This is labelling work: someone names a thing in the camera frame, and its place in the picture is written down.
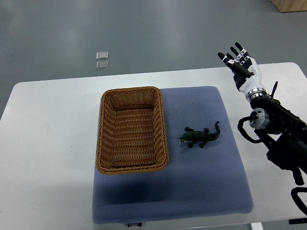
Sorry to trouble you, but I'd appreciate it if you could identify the upper metal floor plate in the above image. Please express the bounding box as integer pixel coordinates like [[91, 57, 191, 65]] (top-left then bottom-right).
[[96, 51, 108, 60]]

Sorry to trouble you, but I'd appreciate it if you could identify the brown wicker basket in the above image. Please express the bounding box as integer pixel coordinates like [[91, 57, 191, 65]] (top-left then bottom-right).
[[95, 86, 169, 175]]

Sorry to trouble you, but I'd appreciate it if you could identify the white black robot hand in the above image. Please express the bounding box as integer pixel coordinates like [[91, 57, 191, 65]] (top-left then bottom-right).
[[218, 42, 266, 102]]

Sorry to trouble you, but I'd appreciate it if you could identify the blue grey cushion mat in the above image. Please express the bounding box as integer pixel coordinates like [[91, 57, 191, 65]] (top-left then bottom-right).
[[92, 86, 253, 224]]

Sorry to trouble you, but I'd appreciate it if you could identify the black table control panel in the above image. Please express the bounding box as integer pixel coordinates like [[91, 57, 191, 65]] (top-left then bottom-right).
[[288, 218, 307, 225]]

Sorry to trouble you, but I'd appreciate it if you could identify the wooden box corner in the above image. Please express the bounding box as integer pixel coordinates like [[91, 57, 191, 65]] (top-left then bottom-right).
[[271, 0, 307, 13]]

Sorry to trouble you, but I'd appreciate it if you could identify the dark green toy crocodile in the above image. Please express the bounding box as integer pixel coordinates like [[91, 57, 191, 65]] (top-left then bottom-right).
[[179, 121, 220, 148]]

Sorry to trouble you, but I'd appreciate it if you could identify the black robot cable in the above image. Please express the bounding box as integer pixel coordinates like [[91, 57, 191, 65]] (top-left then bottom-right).
[[237, 116, 262, 144]]

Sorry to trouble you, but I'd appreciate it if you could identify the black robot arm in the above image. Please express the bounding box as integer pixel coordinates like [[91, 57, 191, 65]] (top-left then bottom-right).
[[247, 88, 307, 185]]

